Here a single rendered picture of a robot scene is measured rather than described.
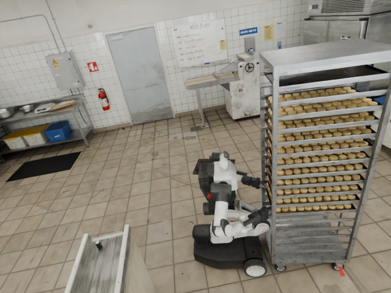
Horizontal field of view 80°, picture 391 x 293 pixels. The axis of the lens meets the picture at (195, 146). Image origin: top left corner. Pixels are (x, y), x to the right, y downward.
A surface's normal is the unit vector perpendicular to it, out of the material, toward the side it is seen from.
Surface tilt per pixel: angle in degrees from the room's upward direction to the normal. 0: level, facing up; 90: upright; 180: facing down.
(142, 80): 90
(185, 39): 90
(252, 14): 90
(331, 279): 0
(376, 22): 90
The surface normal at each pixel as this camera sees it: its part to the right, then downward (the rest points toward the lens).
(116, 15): 0.12, 0.47
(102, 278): -0.15, -0.86
